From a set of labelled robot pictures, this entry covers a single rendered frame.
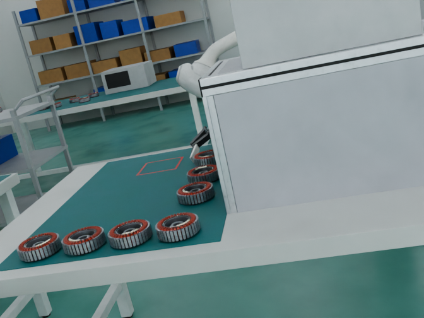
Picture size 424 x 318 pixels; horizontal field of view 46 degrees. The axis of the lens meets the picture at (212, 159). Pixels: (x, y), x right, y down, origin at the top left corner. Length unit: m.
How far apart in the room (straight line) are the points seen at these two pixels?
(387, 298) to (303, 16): 1.38
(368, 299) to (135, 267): 1.29
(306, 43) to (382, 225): 0.46
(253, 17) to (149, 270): 0.65
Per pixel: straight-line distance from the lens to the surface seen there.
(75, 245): 1.32
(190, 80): 1.98
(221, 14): 8.41
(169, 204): 1.51
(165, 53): 8.05
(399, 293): 2.30
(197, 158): 1.79
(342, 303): 2.26
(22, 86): 9.57
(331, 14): 1.25
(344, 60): 1.24
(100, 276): 1.25
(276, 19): 1.25
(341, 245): 1.14
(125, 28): 8.16
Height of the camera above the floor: 1.25
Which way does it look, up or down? 16 degrees down
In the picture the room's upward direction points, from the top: 12 degrees counter-clockwise
